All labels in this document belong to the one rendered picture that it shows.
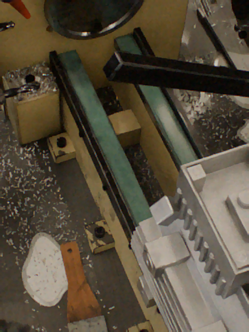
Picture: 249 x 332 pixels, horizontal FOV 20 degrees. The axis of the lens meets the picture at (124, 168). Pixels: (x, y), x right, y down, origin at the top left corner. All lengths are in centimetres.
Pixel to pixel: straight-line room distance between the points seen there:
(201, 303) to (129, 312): 28
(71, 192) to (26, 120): 12
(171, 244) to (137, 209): 20
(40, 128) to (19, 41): 15
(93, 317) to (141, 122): 30
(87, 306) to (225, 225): 34
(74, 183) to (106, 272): 15
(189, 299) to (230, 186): 12
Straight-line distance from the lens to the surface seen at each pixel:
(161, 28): 109
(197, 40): 123
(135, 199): 91
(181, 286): 71
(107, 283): 99
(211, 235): 66
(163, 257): 71
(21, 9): 80
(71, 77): 102
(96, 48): 107
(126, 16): 102
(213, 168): 70
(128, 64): 74
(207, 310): 70
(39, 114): 104
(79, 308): 97
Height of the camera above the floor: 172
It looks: 59 degrees down
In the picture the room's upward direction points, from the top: 5 degrees clockwise
